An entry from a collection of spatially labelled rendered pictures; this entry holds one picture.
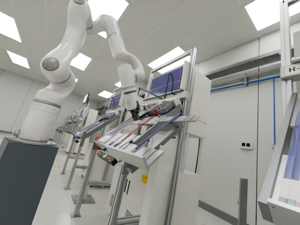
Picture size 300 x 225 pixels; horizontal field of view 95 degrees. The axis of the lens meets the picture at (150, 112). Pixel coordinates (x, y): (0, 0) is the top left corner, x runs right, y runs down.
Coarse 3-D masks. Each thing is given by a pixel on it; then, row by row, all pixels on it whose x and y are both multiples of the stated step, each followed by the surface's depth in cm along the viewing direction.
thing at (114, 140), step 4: (116, 136) 135; (120, 136) 130; (124, 136) 124; (128, 136) 119; (132, 136) 115; (136, 136) 111; (108, 140) 135; (112, 140) 129; (116, 140) 123; (120, 140) 120; (124, 140) 115; (128, 140) 111; (108, 144) 121; (112, 144) 119
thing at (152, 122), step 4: (140, 112) 181; (148, 116) 147; (156, 116) 135; (140, 120) 148; (144, 120) 141; (152, 120) 129; (132, 124) 151; (136, 124) 144; (140, 124) 138; (144, 124) 132; (148, 124) 127; (152, 124) 122
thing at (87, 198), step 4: (96, 136) 192; (100, 148) 182; (96, 152) 182; (96, 156) 182; (96, 160) 182; (92, 168) 178; (92, 172) 178; (92, 176) 177; (88, 188) 173; (72, 196) 170; (76, 196) 172; (84, 196) 170; (88, 196) 179; (76, 200) 162; (84, 200) 166; (88, 200) 169; (92, 200) 171
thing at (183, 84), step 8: (184, 56) 159; (168, 64) 180; (184, 64) 140; (184, 72) 137; (184, 80) 136; (192, 80) 144; (184, 88) 135; (152, 96) 170; (160, 96) 162; (144, 104) 186; (88, 184) 143; (96, 184) 148; (104, 184) 152; (72, 216) 132; (80, 216) 135; (128, 216) 92; (136, 216) 94; (120, 224) 86; (128, 224) 88; (136, 224) 91
